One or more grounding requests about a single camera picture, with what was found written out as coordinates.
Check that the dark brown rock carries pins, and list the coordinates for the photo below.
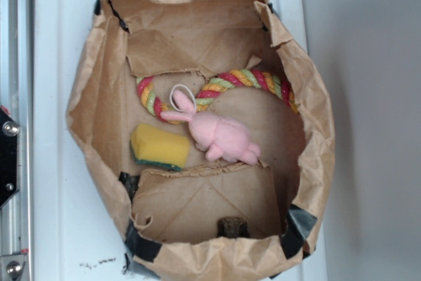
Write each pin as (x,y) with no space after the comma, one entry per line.
(232,227)

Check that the brown paper bag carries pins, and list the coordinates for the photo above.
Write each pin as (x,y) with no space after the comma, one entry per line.
(168,219)

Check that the pink plush bunny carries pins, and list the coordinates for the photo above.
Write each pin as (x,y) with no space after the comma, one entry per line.
(220,137)

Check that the yellow green sponge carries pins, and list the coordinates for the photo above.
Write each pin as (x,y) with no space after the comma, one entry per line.
(153,146)

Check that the multicolour rope toy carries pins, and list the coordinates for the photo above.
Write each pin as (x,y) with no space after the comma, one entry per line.
(217,85)

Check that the black metal bracket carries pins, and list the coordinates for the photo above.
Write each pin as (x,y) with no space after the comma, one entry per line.
(9,156)

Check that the aluminium frame rail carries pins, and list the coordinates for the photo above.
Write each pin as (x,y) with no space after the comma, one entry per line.
(16,96)

